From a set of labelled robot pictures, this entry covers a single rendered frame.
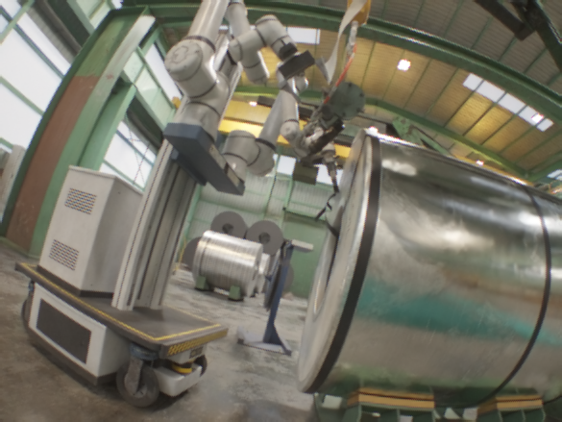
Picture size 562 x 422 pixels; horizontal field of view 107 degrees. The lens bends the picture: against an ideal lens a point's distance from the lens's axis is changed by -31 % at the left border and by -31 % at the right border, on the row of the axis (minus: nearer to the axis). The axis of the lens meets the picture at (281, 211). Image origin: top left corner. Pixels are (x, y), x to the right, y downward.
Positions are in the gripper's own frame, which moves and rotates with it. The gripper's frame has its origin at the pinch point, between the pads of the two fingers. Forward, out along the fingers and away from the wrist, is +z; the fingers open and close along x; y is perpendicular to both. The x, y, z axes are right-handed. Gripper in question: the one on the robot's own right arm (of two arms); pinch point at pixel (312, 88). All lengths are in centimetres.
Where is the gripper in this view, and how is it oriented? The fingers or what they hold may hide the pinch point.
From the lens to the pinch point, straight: 110.7
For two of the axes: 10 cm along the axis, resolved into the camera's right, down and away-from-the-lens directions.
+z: 5.2, 8.5, 0.8
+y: 1.4, -1.8, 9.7
